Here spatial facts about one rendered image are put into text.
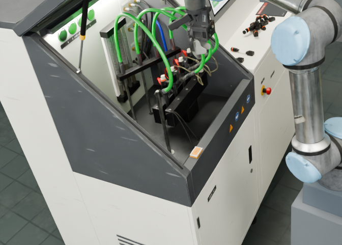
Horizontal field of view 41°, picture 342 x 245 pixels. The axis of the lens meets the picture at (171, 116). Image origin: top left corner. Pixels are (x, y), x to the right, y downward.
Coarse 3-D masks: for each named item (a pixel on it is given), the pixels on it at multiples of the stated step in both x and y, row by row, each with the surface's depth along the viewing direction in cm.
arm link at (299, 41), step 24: (288, 24) 120; (312, 24) 120; (336, 24) 123; (288, 48) 122; (312, 48) 121; (312, 72) 126; (312, 96) 130; (312, 120) 134; (312, 144) 138; (312, 168) 138
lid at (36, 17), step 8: (48, 0) 140; (56, 0) 139; (64, 0) 138; (72, 0) 169; (40, 8) 144; (48, 8) 143; (56, 8) 143; (32, 16) 148; (40, 16) 147; (48, 16) 160; (16, 24) 155; (24, 24) 153; (32, 24) 151; (40, 24) 165; (16, 32) 157; (24, 32) 156
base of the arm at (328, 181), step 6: (336, 168) 152; (330, 174) 154; (336, 174) 153; (318, 180) 160; (324, 180) 156; (330, 180) 155; (336, 180) 153; (324, 186) 157; (330, 186) 155; (336, 186) 154
